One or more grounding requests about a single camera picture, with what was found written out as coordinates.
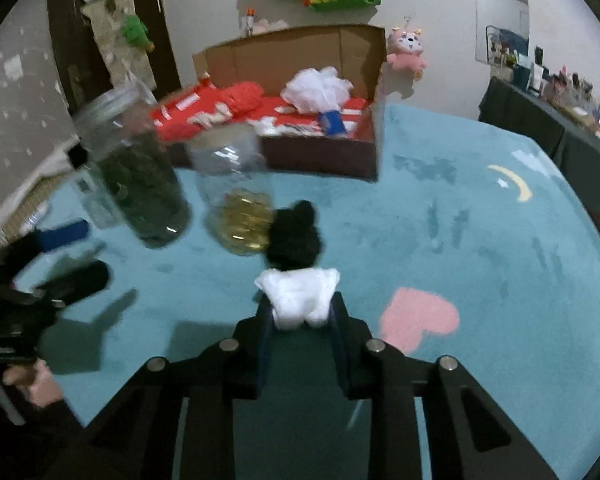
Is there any hanging cardboard sheet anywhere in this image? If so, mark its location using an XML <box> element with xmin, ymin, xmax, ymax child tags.
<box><xmin>82</xmin><ymin>0</ymin><xmax>157</xmax><ymax>92</ymax></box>

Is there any glass jar with metal lid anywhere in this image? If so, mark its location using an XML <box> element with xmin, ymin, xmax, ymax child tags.
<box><xmin>72</xmin><ymin>82</ymin><xmax>194</xmax><ymax>250</ymax></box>

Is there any group of bottles and figurines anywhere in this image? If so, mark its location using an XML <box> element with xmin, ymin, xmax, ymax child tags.
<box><xmin>510</xmin><ymin>47</ymin><xmax>600</xmax><ymax>148</ymax></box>

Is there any red-lined cardboard box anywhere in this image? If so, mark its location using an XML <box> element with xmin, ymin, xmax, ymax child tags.
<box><xmin>149</xmin><ymin>23</ymin><xmax>387</xmax><ymax>182</ymax></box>

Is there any small clear bottle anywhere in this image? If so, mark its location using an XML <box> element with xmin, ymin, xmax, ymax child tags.
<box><xmin>72</xmin><ymin>147</ymin><xmax>124</xmax><ymax>231</ymax></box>

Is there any clear jar with beige lid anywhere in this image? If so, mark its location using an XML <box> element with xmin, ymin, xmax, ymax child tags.
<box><xmin>185</xmin><ymin>124</ymin><xmax>277</xmax><ymax>257</ymax></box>

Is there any green plush toy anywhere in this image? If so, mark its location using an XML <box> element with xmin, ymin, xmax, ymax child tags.
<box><xmin>121</xmin><ymin>14</ymin><xmax>155</xmax><ymax>52</ymax></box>

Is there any white bath pouf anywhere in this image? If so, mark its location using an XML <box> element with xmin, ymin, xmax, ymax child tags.
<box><xmin>279</xmin><ymin>66</ymin><xmax>355</xmax><ymax>114</ymax></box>

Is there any table with dark cloth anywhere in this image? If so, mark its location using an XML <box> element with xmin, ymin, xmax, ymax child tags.
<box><xmin>478</xmin><ymin>75</ymin><xmax>600</xmax><ymax>197</ymax></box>

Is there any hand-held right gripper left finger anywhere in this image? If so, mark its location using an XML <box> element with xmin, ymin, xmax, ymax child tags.
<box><xmin>44</xmin><ymin>309</ymin><xmax>276</xmax><ymax>480</ymax></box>

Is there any pink plush toy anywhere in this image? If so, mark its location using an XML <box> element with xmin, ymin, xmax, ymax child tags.
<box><xmin>385</xmin><ymin>27</ymin><xmax>429</xmax><ymax>81</ymax></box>

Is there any blue soft item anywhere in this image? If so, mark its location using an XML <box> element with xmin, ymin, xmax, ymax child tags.
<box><xmin>317</xmin><ymin>109</ymin><xmax>347</xmax><ymax>137</ymax></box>

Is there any person's left forearm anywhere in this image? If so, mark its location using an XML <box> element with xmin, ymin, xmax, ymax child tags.
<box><xmin>0</xmin><ymin>392</ymin><xmax>89</xmax><ymax>480</ymax></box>

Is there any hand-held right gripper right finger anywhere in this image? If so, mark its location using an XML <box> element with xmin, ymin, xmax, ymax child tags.
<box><xmin>331</xmin><ymin>294</ymin><xmax>562</xmax><ymax>480</ymax></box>

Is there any dark brown door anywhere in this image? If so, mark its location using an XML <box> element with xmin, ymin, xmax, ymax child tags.
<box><xmin>44</xmin><ymin>0</ymin><xmax>181</xmax><ymax>112</ymax></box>

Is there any black and white plush toy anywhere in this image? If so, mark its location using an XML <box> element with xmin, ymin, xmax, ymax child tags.
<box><xmin>253</xmin><ymin>199</ymin><xmax>342</xmax><ymax>331</ymax></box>

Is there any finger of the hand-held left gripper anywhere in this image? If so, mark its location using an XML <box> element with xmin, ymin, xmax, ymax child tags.
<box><xmin>9</xmin><ymin>220</ymin><xmax>90</xmax><ymax>262</ymax></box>
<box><xmin>30</xmin><ymin>259</ymin><xmax>112</xmax><ymax>309</ymax></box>

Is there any clear acrylic rack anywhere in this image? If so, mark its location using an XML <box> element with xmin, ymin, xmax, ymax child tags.
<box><xmin>484</xmin><ymin>24</ymin><xmax>531</xmax><ymax>69</ymax></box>

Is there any person's left hand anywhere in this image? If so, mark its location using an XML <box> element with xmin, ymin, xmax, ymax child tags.
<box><xmin>2</xmin><ymin>359</ymin><xmax>64</xmax><ymax>409</ymax></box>

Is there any pale pink plush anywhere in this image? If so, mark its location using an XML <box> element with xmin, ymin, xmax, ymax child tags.
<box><xmin>252</xmin><ymin>17</ymin><xmax>289</xmax><ymax>34</ymax></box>

